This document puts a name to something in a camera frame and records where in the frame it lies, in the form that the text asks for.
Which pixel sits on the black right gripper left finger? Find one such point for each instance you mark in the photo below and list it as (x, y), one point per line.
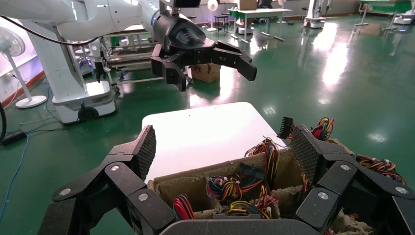
(126, 175)

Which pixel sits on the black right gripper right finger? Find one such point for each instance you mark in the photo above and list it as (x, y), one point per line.
(337, 176)

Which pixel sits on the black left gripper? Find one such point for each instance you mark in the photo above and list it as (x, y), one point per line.
(181, 35)

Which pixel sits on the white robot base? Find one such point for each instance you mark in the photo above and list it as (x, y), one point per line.
(313, 21)

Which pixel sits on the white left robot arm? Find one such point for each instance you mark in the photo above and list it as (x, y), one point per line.
(97, 16)

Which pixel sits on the black stool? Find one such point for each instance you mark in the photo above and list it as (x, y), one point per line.
(221, 16)

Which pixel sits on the brown pulp cardboard divider tray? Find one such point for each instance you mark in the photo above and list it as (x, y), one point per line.
(184, 188)

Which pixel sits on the table with green cloth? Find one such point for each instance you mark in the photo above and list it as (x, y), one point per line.
(256, 13)

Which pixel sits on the metal trolley rack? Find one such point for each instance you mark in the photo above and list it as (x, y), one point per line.
(129, 58)

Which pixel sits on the small brown cardboard box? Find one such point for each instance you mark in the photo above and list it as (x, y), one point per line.
(247, 4)

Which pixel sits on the black power adapter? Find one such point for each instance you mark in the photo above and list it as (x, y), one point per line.
(14, 138)

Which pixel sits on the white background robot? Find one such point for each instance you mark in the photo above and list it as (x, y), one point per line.
(55, 61)

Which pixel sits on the green topped table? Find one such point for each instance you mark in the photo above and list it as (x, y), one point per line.
(385, 5)

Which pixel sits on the small white pedestal fan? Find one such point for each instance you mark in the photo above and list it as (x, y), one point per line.
(212, 5)

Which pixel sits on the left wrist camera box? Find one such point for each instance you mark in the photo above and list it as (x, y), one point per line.
(187, 3)

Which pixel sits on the large white pedestal fan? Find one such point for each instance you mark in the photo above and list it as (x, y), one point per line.
(30, 101)

